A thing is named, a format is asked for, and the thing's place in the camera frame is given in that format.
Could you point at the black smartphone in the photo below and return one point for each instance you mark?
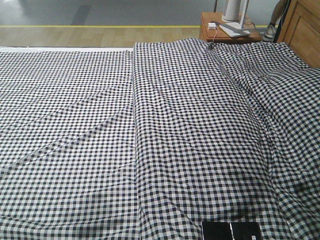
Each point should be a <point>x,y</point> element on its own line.
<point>231,230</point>

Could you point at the checkered bed sheet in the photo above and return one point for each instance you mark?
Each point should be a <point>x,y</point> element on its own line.
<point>67,146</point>

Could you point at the checkered folded quilt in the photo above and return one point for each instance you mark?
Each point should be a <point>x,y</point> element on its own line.
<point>226,133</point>

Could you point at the wooden nightstand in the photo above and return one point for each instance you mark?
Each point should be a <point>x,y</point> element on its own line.
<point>219,36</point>

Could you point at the white charger adapter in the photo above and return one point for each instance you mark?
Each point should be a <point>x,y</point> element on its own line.
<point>212,26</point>

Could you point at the white cylindrical humidifier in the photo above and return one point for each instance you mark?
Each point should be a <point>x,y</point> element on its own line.
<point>231,10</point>

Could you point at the person's leg with sneaker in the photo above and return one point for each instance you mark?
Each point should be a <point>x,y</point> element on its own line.
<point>270,31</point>

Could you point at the wooden headboard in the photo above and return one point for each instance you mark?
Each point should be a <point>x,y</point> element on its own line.
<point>301,30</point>

